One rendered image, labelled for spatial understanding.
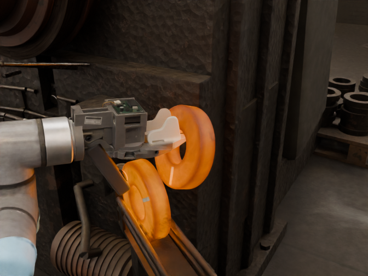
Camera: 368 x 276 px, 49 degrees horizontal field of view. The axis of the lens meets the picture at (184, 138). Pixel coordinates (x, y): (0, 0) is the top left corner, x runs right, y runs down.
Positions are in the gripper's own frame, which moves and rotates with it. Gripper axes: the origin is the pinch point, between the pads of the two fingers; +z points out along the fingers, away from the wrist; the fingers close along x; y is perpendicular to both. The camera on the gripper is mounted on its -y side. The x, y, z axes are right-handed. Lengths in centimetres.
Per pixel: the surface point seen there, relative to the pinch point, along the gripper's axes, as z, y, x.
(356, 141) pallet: 147, -59, 81
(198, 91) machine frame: 9.2, 3.4, 13.8
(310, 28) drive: 77, 7, 59
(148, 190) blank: -8.5, -6.5, -5.4
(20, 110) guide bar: -25, -16, 58
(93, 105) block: -10.3, -3.8, 27.8
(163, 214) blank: -6.3, -10.3, -7.8
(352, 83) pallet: 187, -44, 131
